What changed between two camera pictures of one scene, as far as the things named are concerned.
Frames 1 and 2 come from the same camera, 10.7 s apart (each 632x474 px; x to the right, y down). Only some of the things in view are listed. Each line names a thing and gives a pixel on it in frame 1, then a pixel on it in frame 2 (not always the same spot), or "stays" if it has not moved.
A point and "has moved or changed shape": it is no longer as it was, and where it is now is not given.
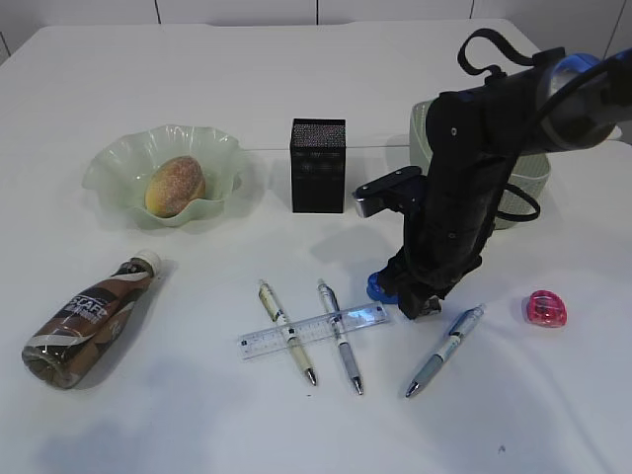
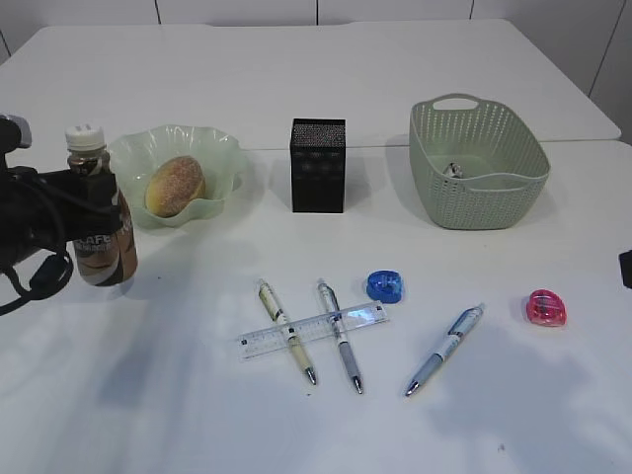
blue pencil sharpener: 376,291 stays
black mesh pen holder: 319,165 stays
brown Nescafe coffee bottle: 60,352 -> 110,262
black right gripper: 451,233 -> 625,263
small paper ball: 433,306 has moved or changed shape
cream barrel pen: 276,312 stays
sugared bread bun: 173,185 stays
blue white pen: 460,327 stays
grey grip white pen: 333,306 stays
